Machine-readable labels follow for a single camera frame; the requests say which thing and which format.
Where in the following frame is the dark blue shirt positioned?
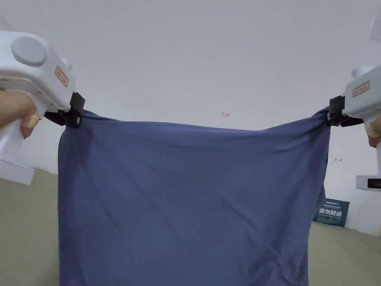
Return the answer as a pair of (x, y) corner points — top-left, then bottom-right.
(58, 107), (333, 286)

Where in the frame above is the dark sign card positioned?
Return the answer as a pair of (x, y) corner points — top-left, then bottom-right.
(312, 197), (350, 229)

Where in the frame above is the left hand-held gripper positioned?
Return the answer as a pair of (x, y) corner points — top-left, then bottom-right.
(0, 31), (86, 185)

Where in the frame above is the bed with beige sheet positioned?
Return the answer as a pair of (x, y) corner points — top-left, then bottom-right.
(0, 169), (381, 286)

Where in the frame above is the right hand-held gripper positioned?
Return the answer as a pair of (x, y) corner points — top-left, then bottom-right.
(329, 65), (381, 190)

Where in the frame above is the person's left hand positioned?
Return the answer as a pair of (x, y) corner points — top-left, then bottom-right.
(0, 89), (41, 140)

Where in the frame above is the person's right hand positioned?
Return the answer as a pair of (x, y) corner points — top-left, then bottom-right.
(367, 114), (381, 149)

